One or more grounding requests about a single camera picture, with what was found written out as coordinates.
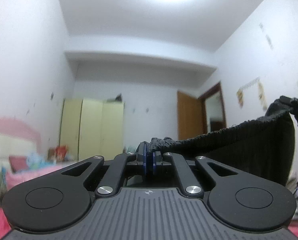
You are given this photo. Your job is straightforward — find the dark grey garment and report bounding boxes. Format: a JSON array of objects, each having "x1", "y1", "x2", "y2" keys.
[{"x1": 149, "y1": 100, "x2": 295, "y2": 186}]

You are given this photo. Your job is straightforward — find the yellow wardrobe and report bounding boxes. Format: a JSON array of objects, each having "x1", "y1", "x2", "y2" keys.
[{"x1": 59, "y1": 99, "x2": 124, "y2": 161}]

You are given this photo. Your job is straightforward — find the brown wooden door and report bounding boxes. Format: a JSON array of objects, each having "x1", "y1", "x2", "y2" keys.
[{"x1": 177, "y1": 90, "x2": 204, "y2": 140}]

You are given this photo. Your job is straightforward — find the pink bed headboard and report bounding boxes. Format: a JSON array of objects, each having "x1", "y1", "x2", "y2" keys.
[{"x1": 0, "y1": 118, "x2": 41, "y2": 171}]

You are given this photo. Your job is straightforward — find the pink floral bed sheet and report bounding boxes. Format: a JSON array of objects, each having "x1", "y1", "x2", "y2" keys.
[{"x1": 0, "y1": 163, "x2": 71, "y2": 239}]

